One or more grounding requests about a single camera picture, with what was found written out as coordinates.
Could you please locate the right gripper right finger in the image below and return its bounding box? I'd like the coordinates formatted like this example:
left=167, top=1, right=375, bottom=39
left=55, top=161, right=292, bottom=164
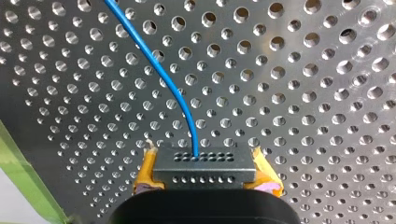
left=243, top=146, right=285, bottom=198

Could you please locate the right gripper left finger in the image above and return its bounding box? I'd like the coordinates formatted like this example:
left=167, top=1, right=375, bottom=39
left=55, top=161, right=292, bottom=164
left=133, top=139, right=165, bottom=195

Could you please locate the blue cable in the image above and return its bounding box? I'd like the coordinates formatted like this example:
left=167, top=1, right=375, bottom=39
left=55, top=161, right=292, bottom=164
left=104, top=0, right=257, bottom=190

